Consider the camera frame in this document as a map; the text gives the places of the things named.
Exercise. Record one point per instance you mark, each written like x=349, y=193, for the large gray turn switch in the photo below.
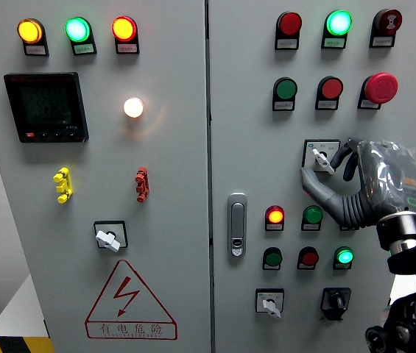
x=321, y=160

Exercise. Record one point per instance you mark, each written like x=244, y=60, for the small green unlit lamp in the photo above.
x=312, y=214

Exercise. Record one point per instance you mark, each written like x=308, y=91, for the small green lit lamp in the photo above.
x=344, y=255

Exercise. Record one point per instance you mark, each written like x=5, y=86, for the large red stop button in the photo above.
x=380, y=87

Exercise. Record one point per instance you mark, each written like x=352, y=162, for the large red push button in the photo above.
x=331, y=88

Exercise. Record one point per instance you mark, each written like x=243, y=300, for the small red push button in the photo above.
x=309, y=257

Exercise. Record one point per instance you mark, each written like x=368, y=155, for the small red lit lamp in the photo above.
x=275, y=215

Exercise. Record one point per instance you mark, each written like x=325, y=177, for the grey cabinet door with lock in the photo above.
x=259, y=154

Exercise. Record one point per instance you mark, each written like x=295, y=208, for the large green push button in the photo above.
x=286, y=89

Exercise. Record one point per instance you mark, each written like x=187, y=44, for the small green push button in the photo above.
x=273, y=258

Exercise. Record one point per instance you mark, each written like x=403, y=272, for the silver door lock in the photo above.
x=237, y=224

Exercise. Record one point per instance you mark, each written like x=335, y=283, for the dark red buzzer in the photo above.
x=389, y=21

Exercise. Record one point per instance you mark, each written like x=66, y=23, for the large green round lamp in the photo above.
x=338, y=23
x=77, y=29

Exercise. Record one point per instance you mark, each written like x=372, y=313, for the large red unlit lamp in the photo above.
x=289, y=24

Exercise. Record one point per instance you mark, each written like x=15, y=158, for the grey cabinet door with display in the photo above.
x=171, y=165

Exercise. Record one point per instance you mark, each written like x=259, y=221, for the white round lamp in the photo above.
x=133, y=107

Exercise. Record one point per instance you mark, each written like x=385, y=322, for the red warning triangle sticker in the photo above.
x=125, y=294

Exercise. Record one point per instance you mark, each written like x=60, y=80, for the large red lit lamp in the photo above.
x=123, y=29

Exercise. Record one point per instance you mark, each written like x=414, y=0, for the black display meter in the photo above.
x=46, y=106

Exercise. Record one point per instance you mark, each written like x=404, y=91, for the large yellow round lamp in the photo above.
x=29, y=31

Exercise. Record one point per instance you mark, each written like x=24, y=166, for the black yellow striped tape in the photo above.
x=12, y=345

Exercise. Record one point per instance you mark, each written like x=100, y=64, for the small gray turn switch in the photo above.
x=269, y=304

